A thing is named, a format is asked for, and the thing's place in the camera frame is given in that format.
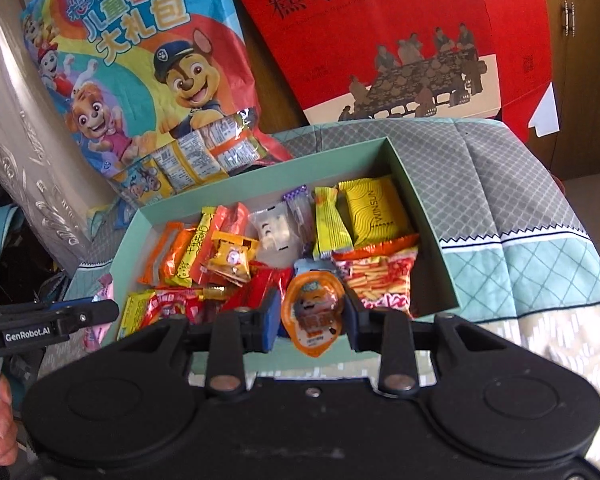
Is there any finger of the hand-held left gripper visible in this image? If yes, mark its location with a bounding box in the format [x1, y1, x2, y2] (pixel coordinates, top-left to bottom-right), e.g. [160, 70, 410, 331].
[47, 298, 121, 338]

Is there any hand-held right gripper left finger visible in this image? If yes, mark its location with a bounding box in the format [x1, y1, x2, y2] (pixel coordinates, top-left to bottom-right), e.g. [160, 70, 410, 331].
[140, 290, 284, 395]

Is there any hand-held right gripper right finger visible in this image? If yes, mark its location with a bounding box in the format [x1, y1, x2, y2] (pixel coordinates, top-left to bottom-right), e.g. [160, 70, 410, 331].
[345, 290, 486, 396]

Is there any orange jelly cup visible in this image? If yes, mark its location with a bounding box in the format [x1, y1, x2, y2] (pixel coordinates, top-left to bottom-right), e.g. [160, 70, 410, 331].
[284, 271, 347, 359]

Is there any olive yellow snack packet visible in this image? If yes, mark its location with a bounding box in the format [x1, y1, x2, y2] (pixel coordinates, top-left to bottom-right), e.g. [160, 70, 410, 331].
[313, 186, 355, 262]

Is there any long yellow snack bar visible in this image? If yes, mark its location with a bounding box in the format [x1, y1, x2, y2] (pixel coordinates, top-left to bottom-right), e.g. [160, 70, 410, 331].
[176, 207, 217, 289]

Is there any mint green cardboard box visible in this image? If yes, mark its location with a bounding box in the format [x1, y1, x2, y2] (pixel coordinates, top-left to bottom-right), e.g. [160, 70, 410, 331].
[101, 136, 462, 363]

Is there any person's left hand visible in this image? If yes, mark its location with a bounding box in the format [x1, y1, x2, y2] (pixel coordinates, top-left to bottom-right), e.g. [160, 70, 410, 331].
[0, 375, 20, 467]

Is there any pink snack packet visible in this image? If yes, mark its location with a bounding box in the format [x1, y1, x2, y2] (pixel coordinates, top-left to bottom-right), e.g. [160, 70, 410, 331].
[86, 280, 115, 352]

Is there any red foil snack packet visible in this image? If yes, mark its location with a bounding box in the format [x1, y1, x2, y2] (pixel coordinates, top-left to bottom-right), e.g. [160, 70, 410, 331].
[200, 264, 297, 322]

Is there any yellow rectangular snack packet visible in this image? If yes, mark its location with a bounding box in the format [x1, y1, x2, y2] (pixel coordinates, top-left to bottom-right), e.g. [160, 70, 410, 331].
[115, 290, 157, 342]

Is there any red fries snack packet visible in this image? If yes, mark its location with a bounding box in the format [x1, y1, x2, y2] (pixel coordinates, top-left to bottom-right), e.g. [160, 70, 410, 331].
[331, 234, 422, 320]

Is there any blue snack packet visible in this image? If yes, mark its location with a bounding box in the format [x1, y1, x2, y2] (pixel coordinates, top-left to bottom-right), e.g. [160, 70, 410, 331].
[294, 258, 328, 282]

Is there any gold foil candy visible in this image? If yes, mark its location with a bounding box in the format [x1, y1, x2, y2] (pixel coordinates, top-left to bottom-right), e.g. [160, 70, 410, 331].
[201, 284, 233, 302]

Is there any small yellow candy packet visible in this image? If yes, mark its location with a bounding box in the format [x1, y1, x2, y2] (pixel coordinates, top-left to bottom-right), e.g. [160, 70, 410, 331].
[206, 231, 259, 287]

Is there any white snack packet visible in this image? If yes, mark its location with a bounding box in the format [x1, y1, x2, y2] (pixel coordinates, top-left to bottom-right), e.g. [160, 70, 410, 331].
[247, 203, 307, 267]

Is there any red rainbow candy packet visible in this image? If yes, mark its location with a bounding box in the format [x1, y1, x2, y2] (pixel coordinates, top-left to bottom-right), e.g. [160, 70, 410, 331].
[147, 288, 208, 328]

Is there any orange snack packet silver stripe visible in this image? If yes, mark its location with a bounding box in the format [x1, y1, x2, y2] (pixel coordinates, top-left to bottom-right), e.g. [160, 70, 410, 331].
[136, 220, 201, 289]

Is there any purple snack packet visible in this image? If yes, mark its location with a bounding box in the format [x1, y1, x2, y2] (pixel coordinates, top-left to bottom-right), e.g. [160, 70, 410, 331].
[284, 185, 315, 242]

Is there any yellow square wavy packet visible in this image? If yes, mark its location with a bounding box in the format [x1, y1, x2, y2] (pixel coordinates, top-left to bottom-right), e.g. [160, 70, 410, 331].
[337, 175, 415, 249]

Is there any cartoon dog snack bag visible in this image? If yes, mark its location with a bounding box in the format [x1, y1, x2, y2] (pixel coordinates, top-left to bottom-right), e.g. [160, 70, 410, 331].
[21, 0, 293, 207]

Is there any red gift box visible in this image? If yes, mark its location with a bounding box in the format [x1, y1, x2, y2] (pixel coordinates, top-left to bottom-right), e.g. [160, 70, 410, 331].
[219, 0, 562, 142]

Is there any wooden cabinet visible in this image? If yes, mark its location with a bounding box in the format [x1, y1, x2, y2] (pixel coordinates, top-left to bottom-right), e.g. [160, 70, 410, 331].
[536, 0, 600, 182]

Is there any metal cabinet handle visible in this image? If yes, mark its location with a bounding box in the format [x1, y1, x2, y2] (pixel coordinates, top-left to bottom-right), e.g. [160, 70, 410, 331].
[559, 0, 577, 39]

